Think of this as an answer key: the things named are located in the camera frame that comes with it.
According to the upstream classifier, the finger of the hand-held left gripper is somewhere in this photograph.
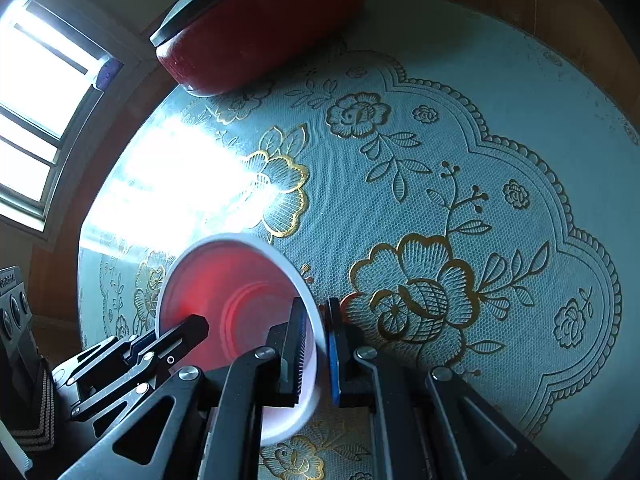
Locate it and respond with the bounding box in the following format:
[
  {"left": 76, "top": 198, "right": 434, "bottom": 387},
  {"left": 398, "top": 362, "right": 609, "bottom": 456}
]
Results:
[
  {"left": 70, "top": 314, "right": 211, "bottom": 423},
  {"left": 51, "top": 335, "right": 147, "bottom": 395}
]

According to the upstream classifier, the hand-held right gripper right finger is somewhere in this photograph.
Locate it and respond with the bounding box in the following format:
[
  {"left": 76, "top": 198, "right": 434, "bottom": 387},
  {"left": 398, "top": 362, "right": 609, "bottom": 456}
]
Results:
[{"left": 325, "top": 297, "right": 571, "bottom": 480}]

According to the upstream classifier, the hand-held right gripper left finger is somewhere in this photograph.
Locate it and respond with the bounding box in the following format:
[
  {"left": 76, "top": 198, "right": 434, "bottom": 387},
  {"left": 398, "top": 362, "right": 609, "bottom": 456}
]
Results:
[{"left": 57, "top": 297, "right": 308, "bottom": 480}]

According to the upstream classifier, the red plastic bowl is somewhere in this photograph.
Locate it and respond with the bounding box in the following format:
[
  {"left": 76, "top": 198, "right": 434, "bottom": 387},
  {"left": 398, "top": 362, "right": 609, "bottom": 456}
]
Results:
[{"left": 156, "top": 232, "right": 328, "bottom": 447}]

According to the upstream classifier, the pale lace floral tablecloth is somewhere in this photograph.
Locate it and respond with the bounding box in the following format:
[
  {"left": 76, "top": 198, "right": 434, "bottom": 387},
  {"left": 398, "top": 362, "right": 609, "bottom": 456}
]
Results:
[{"left": 77, "top": 0, "right": 640, "bottom": 480}]

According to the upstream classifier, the window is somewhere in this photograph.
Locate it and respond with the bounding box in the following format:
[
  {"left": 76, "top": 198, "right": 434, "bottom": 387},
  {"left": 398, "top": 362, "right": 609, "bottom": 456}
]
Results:
[{"left": 0, "top": 0, "right": 146, "bottom": 241}]

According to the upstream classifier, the red pot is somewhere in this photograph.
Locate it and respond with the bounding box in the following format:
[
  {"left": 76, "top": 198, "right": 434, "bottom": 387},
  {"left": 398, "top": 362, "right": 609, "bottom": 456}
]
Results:
[{"left": 155, "top": 0, "right": 366, "bottom": 98}]

